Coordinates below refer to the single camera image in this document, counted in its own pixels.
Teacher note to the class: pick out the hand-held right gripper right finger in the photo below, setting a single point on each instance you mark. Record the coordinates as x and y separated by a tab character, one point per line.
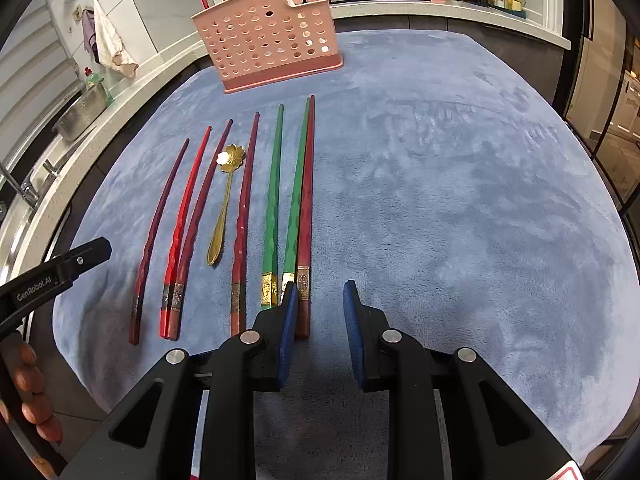
353	340

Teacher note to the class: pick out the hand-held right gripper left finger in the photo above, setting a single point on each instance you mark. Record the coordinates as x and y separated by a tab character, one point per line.
286	340

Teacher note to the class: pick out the red-brown chopstick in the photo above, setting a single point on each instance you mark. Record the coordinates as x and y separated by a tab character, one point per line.
306	220

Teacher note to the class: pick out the maroon chopstick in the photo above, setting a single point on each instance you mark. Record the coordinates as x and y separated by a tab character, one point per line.
155	240

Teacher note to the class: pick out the person's left hand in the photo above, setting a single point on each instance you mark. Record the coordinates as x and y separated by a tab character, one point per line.
32	390

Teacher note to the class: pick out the blue fleece mat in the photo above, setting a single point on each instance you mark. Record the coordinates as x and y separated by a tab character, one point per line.
425	210

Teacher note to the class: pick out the white hanging towel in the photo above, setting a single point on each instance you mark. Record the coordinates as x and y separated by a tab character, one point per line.
110	40

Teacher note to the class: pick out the gold flower spoon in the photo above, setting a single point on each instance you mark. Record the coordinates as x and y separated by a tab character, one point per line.
232	159

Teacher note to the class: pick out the green condiment jar set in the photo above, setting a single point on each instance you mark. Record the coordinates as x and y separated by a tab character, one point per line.
507	0

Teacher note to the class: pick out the dark red chopstick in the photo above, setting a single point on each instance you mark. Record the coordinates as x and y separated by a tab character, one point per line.
243	220
200	210

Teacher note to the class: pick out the purple hanging cloth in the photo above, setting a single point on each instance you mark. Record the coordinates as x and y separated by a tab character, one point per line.
89	30

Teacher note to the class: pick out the chrome faucet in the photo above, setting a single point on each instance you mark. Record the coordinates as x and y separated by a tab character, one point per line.
30	187

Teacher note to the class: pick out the steel colander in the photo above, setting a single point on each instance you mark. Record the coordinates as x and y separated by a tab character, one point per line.
80	115

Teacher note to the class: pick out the green chopstick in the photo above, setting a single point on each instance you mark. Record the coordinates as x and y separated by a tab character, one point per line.
274	200
297	185

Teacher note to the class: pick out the green dish soap bottle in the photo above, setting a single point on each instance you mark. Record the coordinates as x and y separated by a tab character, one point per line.
94	80

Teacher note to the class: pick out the glass sliding door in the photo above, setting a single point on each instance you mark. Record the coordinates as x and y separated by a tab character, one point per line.
605	85

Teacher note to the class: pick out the bright red chopstick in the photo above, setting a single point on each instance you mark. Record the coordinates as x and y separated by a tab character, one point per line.
185	210

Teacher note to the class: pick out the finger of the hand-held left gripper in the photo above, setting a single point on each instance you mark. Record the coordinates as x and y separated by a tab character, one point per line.
60	272

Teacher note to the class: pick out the pink perforated utensil holder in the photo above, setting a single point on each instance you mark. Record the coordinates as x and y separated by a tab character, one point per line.
250	60

